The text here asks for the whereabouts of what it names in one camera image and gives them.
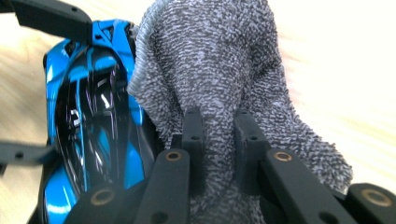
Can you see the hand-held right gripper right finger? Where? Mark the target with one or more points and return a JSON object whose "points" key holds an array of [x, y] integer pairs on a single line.
{"points": [[249, 146]]}

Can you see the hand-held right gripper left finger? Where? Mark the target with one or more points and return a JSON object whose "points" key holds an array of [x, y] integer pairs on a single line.
{"points": [[193, 130]]}

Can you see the grey terry cloth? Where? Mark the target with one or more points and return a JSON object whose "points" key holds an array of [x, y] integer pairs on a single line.
{"points": [[211, 62]]}

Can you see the blue and black toy car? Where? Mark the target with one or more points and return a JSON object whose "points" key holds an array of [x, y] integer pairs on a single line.
{"points": [[93, 124]]}

